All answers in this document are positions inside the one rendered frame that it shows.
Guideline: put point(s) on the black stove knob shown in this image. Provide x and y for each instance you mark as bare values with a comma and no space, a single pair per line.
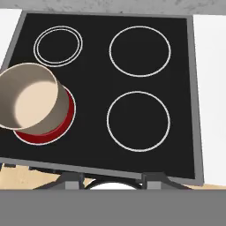
42,169
8,165

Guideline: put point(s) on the black glass hob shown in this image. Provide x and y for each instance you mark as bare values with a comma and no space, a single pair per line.
97,88

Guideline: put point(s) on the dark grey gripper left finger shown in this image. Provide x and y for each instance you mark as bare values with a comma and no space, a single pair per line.
72,182

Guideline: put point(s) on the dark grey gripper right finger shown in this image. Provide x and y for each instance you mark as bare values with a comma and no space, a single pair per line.
154,182

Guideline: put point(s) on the beige cooking pot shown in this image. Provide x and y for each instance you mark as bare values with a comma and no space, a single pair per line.
35,100

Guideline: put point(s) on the white round stove knob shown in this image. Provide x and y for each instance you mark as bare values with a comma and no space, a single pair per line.
112,186

